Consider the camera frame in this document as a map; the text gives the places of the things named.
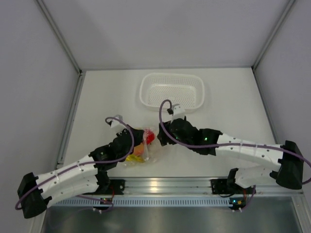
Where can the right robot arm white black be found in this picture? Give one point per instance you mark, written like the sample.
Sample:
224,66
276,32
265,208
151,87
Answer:
282,164

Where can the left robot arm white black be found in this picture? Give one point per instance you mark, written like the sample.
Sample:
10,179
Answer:
88,175

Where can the yellow fake bananas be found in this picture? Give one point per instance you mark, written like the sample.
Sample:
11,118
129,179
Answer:
135,159

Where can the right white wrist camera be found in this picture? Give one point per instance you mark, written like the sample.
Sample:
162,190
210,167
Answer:
177,112

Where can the red fake tomato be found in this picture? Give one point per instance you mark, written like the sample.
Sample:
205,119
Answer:
149,136

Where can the aluminium mounting rail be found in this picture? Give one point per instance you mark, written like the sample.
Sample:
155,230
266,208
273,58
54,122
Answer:
166,186

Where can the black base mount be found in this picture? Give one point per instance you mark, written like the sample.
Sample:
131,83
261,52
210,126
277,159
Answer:
225,188
114,187

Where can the white perforated plastic basket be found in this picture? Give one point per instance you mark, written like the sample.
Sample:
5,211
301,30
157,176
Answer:
184,89

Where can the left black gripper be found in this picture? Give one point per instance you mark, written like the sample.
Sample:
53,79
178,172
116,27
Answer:
138,134

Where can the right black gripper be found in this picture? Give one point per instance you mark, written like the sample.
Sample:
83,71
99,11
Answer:
164,139

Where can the clear zip top bag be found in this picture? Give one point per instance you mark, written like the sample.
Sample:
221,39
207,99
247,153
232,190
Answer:
153,152

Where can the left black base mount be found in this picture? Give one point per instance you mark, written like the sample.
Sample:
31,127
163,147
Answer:
114,187

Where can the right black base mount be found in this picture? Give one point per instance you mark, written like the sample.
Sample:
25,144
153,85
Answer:
225,188

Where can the orange fake fruit piece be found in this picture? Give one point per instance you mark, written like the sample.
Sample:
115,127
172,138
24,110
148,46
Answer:
139,150

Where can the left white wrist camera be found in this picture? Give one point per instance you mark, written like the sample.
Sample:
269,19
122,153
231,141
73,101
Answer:
117,123

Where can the grey slotted cable duct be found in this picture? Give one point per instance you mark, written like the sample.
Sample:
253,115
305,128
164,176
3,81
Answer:
149,202

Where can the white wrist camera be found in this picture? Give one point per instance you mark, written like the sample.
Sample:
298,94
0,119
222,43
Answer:
177,112
117,123

